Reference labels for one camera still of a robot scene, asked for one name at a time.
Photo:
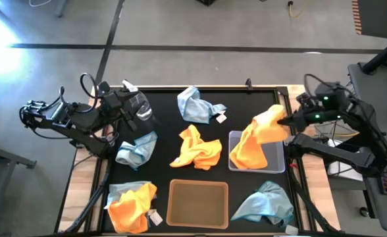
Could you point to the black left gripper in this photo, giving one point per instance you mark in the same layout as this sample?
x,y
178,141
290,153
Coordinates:
x,y
111,100

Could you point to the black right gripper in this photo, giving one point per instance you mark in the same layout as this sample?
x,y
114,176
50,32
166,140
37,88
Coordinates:
x,y
312,120

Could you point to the orange microfiber towel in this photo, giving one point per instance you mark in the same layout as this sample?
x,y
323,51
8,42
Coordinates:
x,y
198,149
259,135
131,210

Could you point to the light blue microfiber towel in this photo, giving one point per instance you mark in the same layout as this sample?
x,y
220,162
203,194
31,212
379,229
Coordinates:
x,y
193,107
266,204
137,151
118,191

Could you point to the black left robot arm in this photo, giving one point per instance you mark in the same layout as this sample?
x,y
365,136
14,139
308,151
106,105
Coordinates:
x,y
78,123

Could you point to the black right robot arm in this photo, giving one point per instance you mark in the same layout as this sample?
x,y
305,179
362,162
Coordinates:
x,y
331,151

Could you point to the clear spray bottle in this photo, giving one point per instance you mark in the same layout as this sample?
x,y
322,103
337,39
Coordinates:
x,y
144,110

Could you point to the clear plastic basket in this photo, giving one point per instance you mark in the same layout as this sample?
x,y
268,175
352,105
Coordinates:
x,y
274,158

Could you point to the black table mat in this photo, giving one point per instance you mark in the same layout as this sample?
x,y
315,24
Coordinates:
x,y
167,108

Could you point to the black clamp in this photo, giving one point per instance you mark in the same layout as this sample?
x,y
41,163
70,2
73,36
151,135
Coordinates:
x,y
248,85

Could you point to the white paper sheet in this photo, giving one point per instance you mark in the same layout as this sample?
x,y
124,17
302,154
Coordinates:
x,y
341,171

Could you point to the grey workstation desk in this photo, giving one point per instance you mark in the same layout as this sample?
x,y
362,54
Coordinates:
x,y
374,84

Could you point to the grey furniture leg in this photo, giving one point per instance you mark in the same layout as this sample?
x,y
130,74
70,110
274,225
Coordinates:
x,y
62,8

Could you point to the black pole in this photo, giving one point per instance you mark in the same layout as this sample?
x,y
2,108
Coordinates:
x,y
382,56

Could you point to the black caster wheel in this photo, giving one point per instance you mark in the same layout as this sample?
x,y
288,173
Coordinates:
x,y
365,212

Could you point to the brown plastic basket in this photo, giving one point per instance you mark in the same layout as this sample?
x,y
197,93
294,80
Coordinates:
x,y
196,204

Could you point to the black floor mat orange border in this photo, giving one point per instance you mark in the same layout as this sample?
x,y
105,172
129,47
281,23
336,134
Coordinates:
x,y
376,18

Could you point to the grey metal stand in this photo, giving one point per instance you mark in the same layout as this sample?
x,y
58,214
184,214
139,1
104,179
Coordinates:
x,y
2,158

